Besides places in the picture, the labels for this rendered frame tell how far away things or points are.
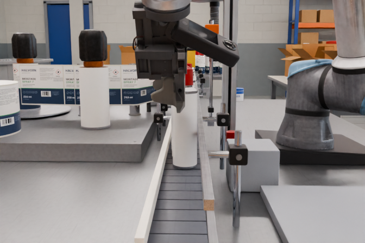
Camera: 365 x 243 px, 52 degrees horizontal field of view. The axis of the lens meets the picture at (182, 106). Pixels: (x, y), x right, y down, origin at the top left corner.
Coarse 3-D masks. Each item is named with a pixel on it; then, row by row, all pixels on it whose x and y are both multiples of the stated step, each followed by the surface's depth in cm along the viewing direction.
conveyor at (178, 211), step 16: (176, 176) 73; (192, 176) 73; (160, 192) 65; (176, 192) 65; (192, 192) 65; (160, 208) 59; (176, 208) 59; (192, 208) 59; (160, 224) 53; (176, 224) 53; (192, 224) 53; (160, 240) 49; (176, 240) 49; (192, 240) 49
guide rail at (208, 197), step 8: (200, 112) 96; (200, 120) 86; (200, 128) 78; (200, 136) 71; (200, 144) 65; (200, 152) 60; (200, 160) 56; (208, 160) 56; (200, 168) 56; (208, 168) 52; (208, 176) 49; (208, 184) 46; (208, 192) 44; (208, 200) 42; (208, 208) 42
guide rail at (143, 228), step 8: (168, 128) 100; (168, 136) 91; (168, 144) 87; (160, 152) 77; (160, 160) 72; (160, 168) 67; (160, 176) 65; (152, 184) 59; (152, 192) 56; (152, 200) 53; (144, 208) 50; (152, 208) 51; (144, 216) 48; (152, 216) 51; (144, 224) 46; (136, 232) 44; (144, 232) 44; (136, 240) 43; (144, 240) 43
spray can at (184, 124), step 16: (192, 80) 76; (192, 96) 75; (176, 112) 76; (192, 112) 76; (176, 128) 76; (192, 128) 76; (176, 144) 77; (192, 144) 77; (176, 160) 78; (192, 160) 77
